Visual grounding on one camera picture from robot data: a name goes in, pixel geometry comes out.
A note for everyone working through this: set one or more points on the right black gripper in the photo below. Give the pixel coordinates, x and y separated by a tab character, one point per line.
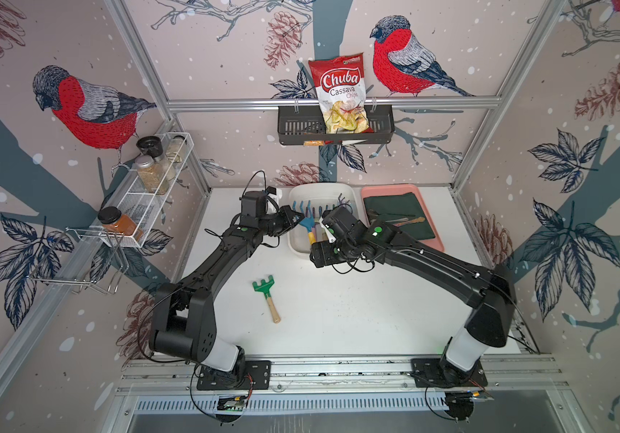
323	248

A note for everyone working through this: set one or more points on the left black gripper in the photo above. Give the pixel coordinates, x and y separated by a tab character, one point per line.
286	225

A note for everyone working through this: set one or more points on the blue fork yellow handle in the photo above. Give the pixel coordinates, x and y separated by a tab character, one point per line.
307	222
320	209

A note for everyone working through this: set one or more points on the dark green small rake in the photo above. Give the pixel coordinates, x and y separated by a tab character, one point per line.
264	287

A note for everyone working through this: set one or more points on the light green rake wooden handle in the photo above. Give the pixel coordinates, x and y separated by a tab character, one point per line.
320	235

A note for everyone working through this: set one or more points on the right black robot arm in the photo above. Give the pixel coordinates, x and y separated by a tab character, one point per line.
487	293

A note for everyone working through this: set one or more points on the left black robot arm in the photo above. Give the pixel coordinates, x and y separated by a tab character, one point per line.
183	322

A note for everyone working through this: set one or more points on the white storage box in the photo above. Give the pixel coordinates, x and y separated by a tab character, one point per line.
313	195

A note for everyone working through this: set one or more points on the dark green cloth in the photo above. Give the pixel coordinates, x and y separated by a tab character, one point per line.
379	207

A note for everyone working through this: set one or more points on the iridescent knife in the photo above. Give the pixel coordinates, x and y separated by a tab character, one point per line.
404	222

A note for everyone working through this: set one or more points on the pink tray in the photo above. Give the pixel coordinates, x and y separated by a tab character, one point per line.
399	189

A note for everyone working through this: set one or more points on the pale spice jar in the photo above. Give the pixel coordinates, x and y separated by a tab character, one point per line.
176	149

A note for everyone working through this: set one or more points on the beige spice jar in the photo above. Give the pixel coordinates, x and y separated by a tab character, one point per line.
152	175

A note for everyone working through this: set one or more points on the Chuba cassava chips bag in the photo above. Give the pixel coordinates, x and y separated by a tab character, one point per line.
341	93

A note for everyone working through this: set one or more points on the black lid spice jar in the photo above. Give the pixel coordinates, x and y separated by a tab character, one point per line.
151	146

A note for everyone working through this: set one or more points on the orange spice jar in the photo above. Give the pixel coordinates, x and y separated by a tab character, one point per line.
115	221

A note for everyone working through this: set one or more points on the small circuit board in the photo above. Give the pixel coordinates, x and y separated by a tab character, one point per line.
232	403

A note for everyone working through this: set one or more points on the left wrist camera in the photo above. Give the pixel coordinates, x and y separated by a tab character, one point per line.
254	204

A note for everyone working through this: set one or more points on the black wall basket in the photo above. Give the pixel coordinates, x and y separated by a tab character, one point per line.
296	126

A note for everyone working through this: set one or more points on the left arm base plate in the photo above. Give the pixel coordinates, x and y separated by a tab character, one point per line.
249	375

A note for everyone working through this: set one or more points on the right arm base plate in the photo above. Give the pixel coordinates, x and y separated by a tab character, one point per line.
423	373

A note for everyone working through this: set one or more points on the white wire spice shelf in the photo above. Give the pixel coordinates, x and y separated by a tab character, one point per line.
146	209

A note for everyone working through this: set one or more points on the wire hook rack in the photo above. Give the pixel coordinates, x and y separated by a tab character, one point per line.
98	262

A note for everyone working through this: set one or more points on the aluminium front rail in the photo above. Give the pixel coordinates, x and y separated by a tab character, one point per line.
383	374

